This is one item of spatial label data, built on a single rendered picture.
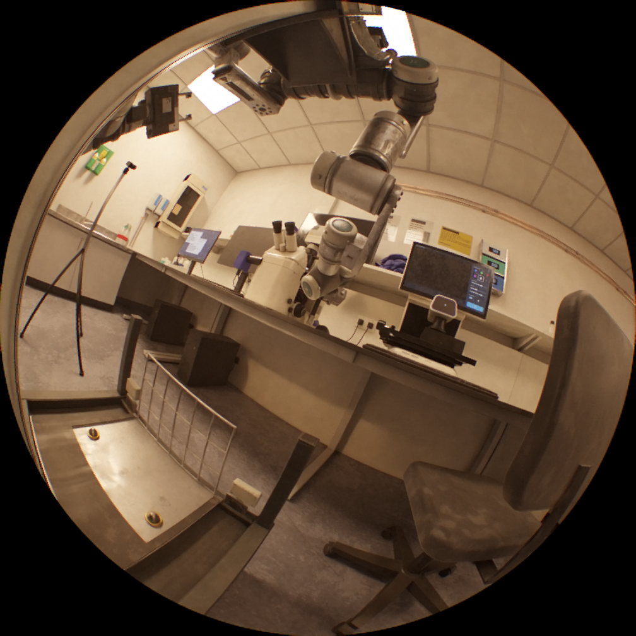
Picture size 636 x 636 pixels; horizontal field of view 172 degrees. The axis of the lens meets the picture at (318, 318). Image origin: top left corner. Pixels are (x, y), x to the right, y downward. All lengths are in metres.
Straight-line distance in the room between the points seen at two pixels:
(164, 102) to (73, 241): 2.12
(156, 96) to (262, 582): 1.26
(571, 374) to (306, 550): 0.88
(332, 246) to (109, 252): 2.40
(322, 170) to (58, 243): 2.50
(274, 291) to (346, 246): 0.43
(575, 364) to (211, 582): 0.61
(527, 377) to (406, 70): 1.75
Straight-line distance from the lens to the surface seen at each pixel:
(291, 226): 0.90
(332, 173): 0.43
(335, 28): 0.57
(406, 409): 1.49
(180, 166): 3.54
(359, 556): 0.87
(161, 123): 0.63
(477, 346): 1.57
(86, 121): 0.21
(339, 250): 0.53
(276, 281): 0.87
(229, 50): 0.75
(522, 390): 1.77
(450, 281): 1.04
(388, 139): 0.49
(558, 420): 0.37
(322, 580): 0.88
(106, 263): 2.63
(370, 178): 0.42
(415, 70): 0.64
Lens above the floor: 0.74
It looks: 4 degrees up
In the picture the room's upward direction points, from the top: 23 degrees clockwise
